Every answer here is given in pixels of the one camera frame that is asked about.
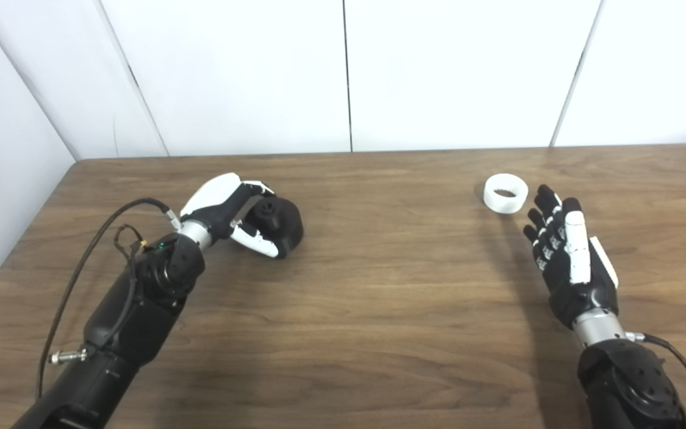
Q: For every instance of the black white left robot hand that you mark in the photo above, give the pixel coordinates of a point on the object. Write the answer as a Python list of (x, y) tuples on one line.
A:
[(215, 208)]

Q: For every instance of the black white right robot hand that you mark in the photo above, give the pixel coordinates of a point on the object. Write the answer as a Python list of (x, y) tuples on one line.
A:
[(587, 298)]

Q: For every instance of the round black plastic part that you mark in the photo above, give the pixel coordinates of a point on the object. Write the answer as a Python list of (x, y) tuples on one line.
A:
[(283, 226)]

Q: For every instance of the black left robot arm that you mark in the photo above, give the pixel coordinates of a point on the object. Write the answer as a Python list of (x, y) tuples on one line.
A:
[(122, 322)]

